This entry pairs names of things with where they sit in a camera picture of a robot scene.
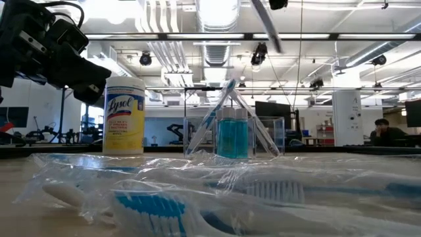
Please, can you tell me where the clear acrylic organizer box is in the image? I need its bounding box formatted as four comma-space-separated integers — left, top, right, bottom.
183, 115, 286, 158

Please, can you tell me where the grey toothbrush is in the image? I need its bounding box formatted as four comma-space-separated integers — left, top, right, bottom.
230, 88, 282, 158

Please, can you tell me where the black monitor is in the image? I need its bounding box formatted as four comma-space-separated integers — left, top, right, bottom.
255, 101, 292, 131

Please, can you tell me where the white pillar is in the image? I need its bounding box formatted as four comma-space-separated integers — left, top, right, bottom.
332, 90, 364, 147

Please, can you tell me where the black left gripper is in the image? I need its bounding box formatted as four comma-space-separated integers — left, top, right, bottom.
45, 45, 112, 106

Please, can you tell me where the person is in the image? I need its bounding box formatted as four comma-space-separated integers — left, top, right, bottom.
369, 118, 410, 148

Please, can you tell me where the yellow Lysol wipes canister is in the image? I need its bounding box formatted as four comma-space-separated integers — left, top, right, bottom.
102, 76, 147, 156

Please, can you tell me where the black ceiling spotlight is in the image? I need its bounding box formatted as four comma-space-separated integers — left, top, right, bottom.
268, 0, 289, 11
250, 42, 268, 66
371, 54, 388, 66
139, 51, 153, 66

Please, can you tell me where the silver ceiling air duct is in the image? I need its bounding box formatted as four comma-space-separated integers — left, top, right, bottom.
196, 0, 241, 68

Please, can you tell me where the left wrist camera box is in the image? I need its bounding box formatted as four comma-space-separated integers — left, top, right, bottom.
45, 18, 90, 55

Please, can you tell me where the blue toothbrush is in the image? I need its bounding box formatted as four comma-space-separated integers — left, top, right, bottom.
32, 153, 421, 205
185, 78, 237, 157
12, 177, 421, 237

